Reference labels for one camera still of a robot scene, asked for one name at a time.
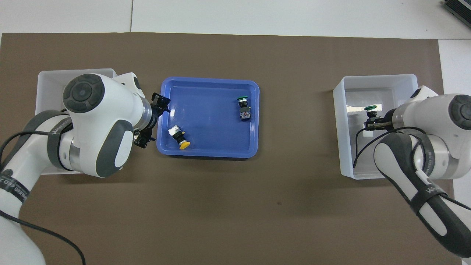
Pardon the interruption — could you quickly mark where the yellow push button switch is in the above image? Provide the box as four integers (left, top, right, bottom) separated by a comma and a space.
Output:
168, 125, 191, 151

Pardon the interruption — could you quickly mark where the black ribbed device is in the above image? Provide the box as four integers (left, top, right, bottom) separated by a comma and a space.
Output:
443, 0, 471, 20

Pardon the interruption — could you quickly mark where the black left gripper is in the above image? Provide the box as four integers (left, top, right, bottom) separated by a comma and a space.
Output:
134, 93, 171, 149

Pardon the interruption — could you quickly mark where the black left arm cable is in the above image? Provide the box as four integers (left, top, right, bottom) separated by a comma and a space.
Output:
0, 131, 87, 265

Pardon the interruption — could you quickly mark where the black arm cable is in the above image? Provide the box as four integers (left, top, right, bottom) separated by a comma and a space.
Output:
0, 131, 87, 265
353, 126, 427, 169

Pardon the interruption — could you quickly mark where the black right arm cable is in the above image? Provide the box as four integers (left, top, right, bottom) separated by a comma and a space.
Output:
353, 126, 427, 169

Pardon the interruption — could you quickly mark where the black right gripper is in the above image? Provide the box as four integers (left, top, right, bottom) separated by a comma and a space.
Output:
364, 114, 395, 132

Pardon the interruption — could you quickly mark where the translucent white plastic box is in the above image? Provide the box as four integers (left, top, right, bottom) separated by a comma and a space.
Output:
35, 68, 118, 175
333, 74, 420, 180

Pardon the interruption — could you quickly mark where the green push button switch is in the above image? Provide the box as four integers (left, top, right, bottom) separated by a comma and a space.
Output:
236, 96, 252, 121
364, 105, 379, 127

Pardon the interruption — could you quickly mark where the blue plastic tray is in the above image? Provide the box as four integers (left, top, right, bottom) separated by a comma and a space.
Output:
156, 76, 260, 159

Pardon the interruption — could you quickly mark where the brown table mat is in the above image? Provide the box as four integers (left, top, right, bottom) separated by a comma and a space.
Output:
0, 32, 455, 265

